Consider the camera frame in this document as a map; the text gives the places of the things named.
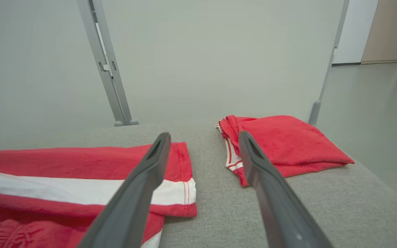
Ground beige wall panel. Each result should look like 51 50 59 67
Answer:
361 0 397 65

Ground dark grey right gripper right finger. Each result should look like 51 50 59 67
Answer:
238 131 334 248

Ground white door panel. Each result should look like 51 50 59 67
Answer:
333 0 379 65

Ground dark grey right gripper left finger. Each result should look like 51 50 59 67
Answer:
78 132 172 248

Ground slim grey metal frame post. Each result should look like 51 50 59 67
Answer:
308 0 350 125

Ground red shorts with white stripe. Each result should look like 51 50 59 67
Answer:
0 142 198 248

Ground red white basketball jersey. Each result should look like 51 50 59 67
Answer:
215 115 355 188

